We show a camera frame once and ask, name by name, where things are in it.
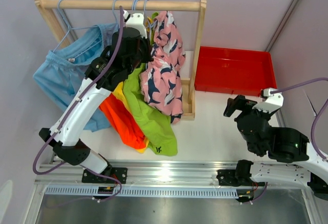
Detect blue wire hanger green shorts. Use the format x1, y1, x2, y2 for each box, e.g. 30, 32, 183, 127
143, 0, 153, 32

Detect pink patterned shorts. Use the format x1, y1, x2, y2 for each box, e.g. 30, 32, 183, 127
139, 11, 186, 124

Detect blue wire hanger orange shorts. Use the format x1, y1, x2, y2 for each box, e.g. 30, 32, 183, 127
112, 0, 120, 30

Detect lime green shorts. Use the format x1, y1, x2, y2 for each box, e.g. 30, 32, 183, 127
122, 12, 178, 157

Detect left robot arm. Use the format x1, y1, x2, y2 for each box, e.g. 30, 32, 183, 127
39, 27, 151, 183

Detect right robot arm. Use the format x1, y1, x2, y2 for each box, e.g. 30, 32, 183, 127
217, 93, 327, 200

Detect light blue shorts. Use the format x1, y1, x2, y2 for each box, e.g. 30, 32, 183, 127
33, 23, 120, 133

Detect red plastic tray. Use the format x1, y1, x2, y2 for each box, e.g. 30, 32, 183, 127
194, 46, 277, 96

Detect wooden clothes rack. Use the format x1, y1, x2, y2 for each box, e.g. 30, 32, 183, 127
34, 0, 207, 120

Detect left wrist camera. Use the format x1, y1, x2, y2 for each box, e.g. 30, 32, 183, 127
124, 10, 148, 38

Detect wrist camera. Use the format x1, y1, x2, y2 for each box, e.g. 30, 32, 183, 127
124, 10, 148, 38
252, 88, 284, 114

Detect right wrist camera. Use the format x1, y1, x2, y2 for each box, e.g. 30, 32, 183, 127
252, 88, 284, 114

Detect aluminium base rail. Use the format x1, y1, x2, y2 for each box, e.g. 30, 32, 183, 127
34, 160, 314, 190

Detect grey slotted cable duct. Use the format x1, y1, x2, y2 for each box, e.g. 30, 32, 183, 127
45, 185, 238, 199

